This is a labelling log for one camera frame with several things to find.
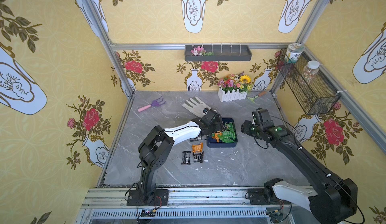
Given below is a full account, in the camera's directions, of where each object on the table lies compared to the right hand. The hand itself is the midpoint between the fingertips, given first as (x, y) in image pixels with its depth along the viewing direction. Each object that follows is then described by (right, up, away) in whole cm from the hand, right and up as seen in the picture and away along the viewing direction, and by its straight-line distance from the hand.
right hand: (247, 126), depth 83 cm
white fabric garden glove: (-28, +11, +28) cm, 41 cm away
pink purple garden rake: (-60, +13, +32) cm, 69 cm away
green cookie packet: (-8, -7, +9) cm, 14 cm away
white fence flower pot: (-1, +24, +23) cm, 33 cm away
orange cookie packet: (-27, -14, +7) cm, 32 cm away
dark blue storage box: (-18, -12, +10) cm, 24 cm away
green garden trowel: (+23, +20, +36) cm, 47 cm away
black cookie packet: (-34, -19, +3) cm, 39 cm away
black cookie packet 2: (-27, -18, +3) cm, 33 cm away
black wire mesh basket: (+36, +23, +2) cm, 43 cm away
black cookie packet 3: (-30, -10, +10) cm, 33 cm away
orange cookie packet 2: (-15, -7, +10) cm, 20 cm away
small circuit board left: (-51, -41, -10) cm, 66 cm away
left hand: (-17, 0, +10) cm, 19 cm away
